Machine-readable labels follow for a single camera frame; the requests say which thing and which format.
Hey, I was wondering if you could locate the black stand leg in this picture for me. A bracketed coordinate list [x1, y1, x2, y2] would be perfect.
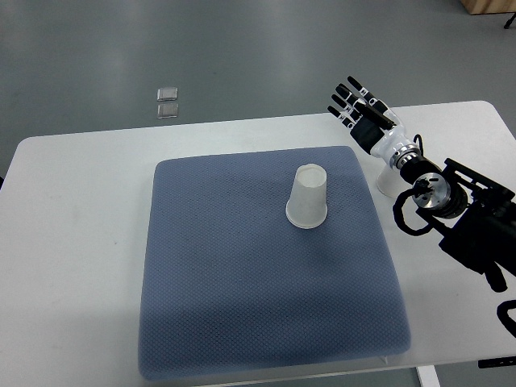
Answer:
[503, 13, 516, 29]

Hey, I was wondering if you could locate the black table control panel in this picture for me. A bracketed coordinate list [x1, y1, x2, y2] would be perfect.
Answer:
[477, 356, 516, 369]

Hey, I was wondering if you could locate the white table leg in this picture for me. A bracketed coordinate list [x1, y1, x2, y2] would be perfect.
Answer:
[416, 365, 441, 387]

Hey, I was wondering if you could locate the white paper cup on cushion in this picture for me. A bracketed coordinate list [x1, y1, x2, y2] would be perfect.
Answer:
[285, 164, 327, 229]

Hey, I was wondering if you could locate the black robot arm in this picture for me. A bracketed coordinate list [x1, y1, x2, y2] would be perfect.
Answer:
[327, 77, 515, 293]

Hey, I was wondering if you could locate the blue mesh cushion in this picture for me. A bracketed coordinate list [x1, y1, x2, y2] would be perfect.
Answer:
[139, 146, 410, 381]

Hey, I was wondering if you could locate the wooden furniture corner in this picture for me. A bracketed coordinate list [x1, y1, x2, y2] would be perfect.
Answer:
[460, 0, 515, 15]

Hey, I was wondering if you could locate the white paper cup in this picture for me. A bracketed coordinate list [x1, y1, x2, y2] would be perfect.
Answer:
[285, 164, 327, 229]
[376, 165, 411, 198]

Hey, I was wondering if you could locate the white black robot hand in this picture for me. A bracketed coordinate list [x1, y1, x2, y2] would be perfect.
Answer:
[327, 76, 417, 166]

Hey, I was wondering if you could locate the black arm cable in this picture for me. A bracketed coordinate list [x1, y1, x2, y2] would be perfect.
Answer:
[392, 189, 443, 236]

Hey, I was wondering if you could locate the upper metal floor plate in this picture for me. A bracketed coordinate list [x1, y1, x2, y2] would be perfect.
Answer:
[156, 86, 178, 102]

